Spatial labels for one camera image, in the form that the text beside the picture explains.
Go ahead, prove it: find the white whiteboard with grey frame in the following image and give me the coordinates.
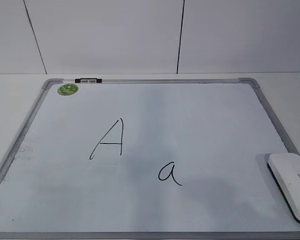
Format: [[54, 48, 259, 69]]
[[0, 78, 300, 240]]

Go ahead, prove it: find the black hanging clip on frame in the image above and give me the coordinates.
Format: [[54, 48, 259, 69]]
[[74, 78, 102, 84]]

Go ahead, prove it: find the white whiteboard eraser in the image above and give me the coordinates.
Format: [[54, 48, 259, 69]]
[[267, 153, 300, 221]]

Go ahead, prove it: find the round green magnet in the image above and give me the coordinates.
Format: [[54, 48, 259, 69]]
[[57, 83, 79, 96]]

